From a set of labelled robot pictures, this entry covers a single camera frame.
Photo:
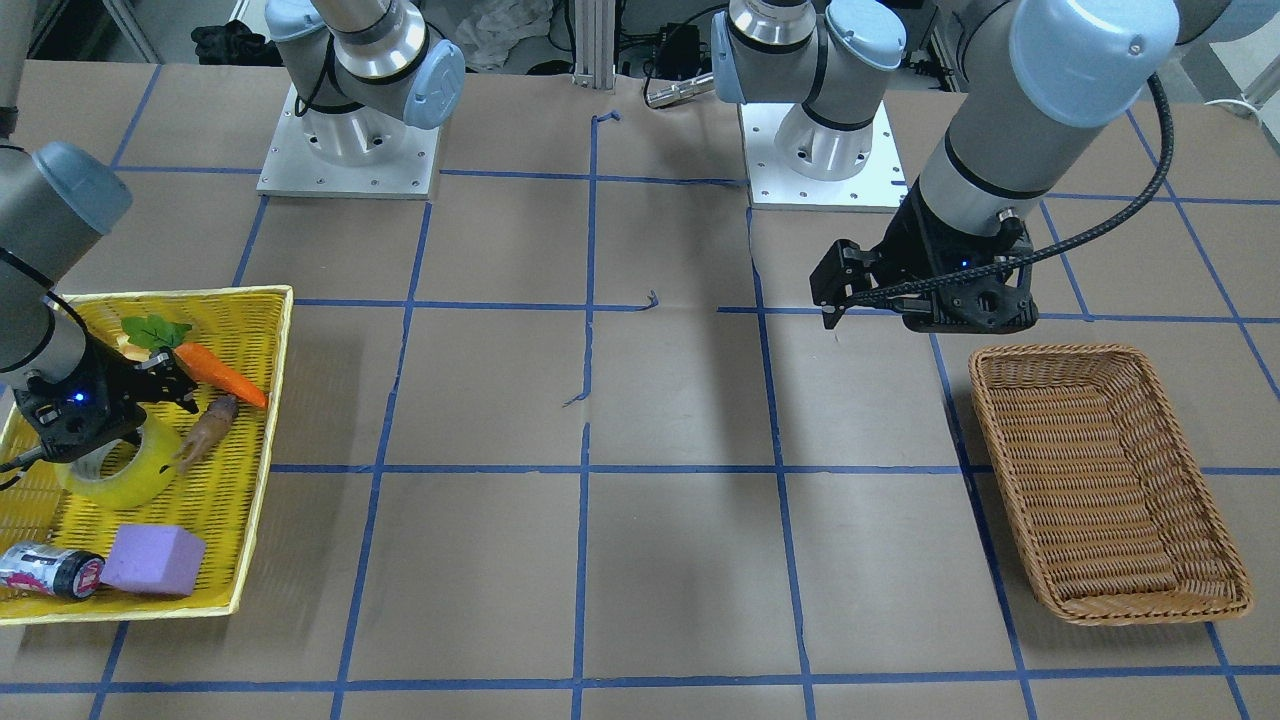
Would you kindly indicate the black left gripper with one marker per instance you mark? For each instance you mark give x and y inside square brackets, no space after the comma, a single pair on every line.
[912,243]

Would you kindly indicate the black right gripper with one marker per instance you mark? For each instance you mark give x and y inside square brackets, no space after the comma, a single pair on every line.
[112,393]

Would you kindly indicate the yellow tape roll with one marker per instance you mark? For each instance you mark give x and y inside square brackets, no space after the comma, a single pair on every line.
[123,475]

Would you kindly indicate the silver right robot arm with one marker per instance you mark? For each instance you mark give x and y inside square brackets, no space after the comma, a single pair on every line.
[132,177]

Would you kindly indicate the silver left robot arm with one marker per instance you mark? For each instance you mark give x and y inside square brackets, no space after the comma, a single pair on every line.
[1042,80]

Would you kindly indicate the toy croissant bread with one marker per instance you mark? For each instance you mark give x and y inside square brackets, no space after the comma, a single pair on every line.
[128,345]

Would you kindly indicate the orange toy carrot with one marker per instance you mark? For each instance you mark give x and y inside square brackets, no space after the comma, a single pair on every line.
[206,367]

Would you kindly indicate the brown toy animal figure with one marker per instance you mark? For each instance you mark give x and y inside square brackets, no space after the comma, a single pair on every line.
[208,431]

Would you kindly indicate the yellow woven tray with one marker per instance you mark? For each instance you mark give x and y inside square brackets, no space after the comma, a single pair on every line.
[82,506]

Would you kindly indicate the purple foam cube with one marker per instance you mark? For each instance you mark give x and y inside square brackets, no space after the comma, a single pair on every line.
[154,559]

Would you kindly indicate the brown wicker basket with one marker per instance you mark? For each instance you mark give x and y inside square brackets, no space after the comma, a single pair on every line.
[1112,517]

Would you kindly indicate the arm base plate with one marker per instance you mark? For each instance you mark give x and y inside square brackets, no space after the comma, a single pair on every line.
[793,164]
[358,155]

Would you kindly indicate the aluminium frame post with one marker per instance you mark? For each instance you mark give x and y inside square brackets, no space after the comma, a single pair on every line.
[594,58]

